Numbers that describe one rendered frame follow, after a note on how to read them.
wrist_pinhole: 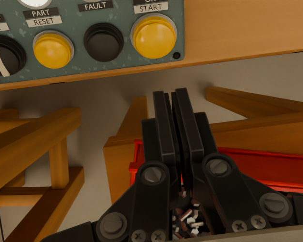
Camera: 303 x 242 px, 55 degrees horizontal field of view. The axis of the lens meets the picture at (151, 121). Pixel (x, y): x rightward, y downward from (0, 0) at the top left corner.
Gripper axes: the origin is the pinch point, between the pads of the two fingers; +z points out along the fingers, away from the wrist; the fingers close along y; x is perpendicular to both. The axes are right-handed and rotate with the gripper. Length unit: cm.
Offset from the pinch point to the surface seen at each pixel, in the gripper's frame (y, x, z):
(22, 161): -28, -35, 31
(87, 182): -30, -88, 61
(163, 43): 0.5, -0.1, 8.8
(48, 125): -28, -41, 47
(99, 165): -24, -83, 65
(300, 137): 16.4, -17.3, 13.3
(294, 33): 11.1, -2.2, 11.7
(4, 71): -10.6, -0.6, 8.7
